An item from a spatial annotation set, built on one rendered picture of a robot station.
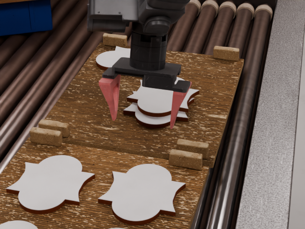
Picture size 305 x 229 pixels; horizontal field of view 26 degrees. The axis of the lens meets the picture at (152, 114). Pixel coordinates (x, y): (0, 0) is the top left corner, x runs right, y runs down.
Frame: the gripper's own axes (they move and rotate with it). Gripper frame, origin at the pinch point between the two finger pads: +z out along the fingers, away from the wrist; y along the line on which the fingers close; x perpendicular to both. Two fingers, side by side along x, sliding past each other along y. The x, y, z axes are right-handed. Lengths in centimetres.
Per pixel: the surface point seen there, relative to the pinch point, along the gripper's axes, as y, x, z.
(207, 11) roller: 1, 78, -4
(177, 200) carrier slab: 7.3, -2.2, 12.6
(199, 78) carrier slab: 4.6, 38.3, 3.4
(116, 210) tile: -1.8, -7.9, 13.2
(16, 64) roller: -39, 40, 6
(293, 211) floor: 36, 129, 78
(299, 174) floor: 37, 152, 72
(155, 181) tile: 2.9, 0.6, 11.1
